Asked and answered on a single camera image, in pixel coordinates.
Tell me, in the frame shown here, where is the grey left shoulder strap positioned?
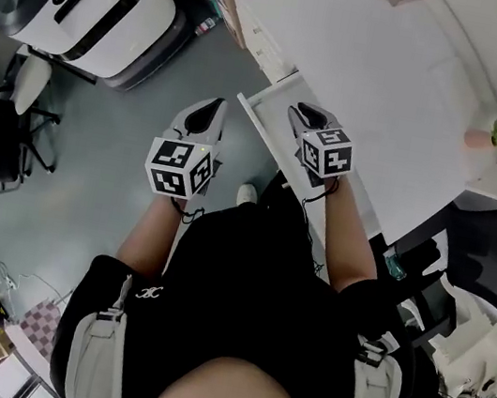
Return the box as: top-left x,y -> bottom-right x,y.
60,267 -> 148,398

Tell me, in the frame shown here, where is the small bottle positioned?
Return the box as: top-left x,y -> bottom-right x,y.
192,14 -> 220,39

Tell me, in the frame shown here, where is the person's left white shoe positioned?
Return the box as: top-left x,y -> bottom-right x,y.
234,181 -> 262,209

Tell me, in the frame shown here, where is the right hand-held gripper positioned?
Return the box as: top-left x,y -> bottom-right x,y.
275,99 -> 362,195

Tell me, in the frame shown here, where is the person's right forearm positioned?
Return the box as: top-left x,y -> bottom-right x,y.
308,175 -> 396,297

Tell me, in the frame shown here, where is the grey shoulder strap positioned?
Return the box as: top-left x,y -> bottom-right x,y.
60,267 -> 148,398
345,326 -> 412,398

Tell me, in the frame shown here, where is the green packet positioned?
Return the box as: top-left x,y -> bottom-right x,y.
378,245 -> 413,284

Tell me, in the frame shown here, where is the pink checkered box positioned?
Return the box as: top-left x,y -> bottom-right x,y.
14,294 -> 70,362

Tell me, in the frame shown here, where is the white dresser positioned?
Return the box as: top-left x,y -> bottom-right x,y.
183,0 -> 497,267

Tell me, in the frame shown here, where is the black left wrist cord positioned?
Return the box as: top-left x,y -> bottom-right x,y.
166,196 -> 208,228

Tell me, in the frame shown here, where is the black wrist cord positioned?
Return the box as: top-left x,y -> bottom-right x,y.
166,196 -> 208,228
289,170 -> 343,274

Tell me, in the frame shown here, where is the person's left forearm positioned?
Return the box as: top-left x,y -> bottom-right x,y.
113,188 -> 193,285

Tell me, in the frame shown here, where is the black right wrist cord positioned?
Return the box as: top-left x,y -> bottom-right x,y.
289,170 -> 343,274

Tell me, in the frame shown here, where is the grey swivel chair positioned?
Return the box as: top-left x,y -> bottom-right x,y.
0,32 -> 79,176

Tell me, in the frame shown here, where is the grey right shoulder strap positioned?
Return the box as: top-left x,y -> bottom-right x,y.
345,326 -> 412,398

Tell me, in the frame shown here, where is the black office chair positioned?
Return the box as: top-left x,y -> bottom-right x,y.
374,185 -> 497,363

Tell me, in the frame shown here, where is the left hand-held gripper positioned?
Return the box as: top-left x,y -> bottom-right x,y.
139,85 -> 233,207

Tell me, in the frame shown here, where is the white plastic chair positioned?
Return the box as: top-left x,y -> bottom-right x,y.
427,306 -> 497,396

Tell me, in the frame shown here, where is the person's black shirt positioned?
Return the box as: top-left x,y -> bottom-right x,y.
43,134 -> 448,398

